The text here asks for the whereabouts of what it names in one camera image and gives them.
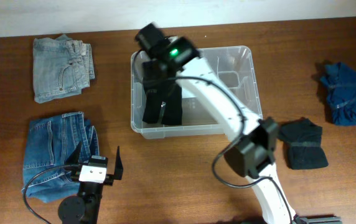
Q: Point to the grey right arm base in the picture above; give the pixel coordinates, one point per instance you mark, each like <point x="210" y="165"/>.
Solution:
<point x="323" y="220"/>

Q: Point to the black garment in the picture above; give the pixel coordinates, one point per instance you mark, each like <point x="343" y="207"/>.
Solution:
<point x="163" y="98"/>

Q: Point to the light blue jeans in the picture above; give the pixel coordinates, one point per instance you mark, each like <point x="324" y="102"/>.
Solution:
<point x="62" y="67"/>

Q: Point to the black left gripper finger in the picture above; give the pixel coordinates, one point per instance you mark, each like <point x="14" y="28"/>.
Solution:
<point x="118" y="172"/>
<point x="74" y="157"/>

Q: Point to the dark blue folded jeans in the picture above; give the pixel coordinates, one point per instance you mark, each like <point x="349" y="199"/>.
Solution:
<point x="50" y="141"/>

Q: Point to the dark blue garment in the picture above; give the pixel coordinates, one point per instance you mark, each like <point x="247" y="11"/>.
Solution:
<point x="340" y="81"/>

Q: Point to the clear plastic storage container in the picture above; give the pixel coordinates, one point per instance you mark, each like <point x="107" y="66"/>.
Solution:
<point x="233" y="65"/>

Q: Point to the dark green-black garment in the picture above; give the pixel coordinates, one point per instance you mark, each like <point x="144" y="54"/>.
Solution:
<point x="303" y="139"/>

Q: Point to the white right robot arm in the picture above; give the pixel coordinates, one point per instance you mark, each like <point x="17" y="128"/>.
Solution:
<point x="250" y="153"/>

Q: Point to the white-black left gripper body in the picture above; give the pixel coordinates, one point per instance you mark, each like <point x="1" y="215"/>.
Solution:
<point x="109" y="179"/>

